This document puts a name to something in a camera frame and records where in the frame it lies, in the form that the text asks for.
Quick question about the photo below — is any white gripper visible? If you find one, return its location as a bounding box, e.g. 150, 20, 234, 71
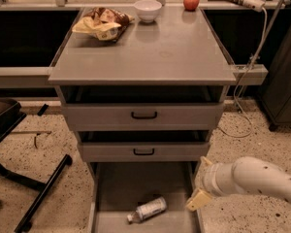
185, 156, 236, 212

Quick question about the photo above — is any clear plastic water bottle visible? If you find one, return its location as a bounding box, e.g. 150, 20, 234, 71
127, 197, 167, 223

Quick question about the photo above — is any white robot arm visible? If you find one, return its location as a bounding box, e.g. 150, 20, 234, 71
185, 156, 291, 212

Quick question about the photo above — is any grey top drawer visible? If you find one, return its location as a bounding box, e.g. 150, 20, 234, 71
62, 103, 223, 131

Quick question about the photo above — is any grey open bottom drawer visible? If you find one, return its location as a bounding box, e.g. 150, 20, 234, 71
86, 162, 204, 233

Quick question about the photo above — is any grey drawer cabinet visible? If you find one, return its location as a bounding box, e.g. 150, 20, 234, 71
48, 5, 238, 233

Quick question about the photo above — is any grey middle drawer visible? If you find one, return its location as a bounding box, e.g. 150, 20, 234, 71
78, 142, 210, 162

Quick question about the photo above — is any dark cabinet at right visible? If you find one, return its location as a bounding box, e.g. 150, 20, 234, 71
258, 0, 291, 132

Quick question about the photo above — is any white ceramic bowl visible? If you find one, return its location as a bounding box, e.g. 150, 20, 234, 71
134, 0, 162, 23

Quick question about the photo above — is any red apple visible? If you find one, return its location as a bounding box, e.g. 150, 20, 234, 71
183, 0, 200, 11

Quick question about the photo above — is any brown chip bag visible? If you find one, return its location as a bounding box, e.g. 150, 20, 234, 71
72, 7, 134, 41

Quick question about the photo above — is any black middle drawer handle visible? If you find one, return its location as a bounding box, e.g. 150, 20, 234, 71
133, 149, 155, 156

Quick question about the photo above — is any black drawer handle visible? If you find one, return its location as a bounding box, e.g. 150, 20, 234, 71
130, 112, 158, 120
133, 149, 155, 156

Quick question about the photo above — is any black top drawer handle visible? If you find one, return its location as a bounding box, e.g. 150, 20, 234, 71
130, 112, 158, 120

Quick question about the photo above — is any white cable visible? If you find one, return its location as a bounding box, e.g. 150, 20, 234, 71
216, 7, 270, 139

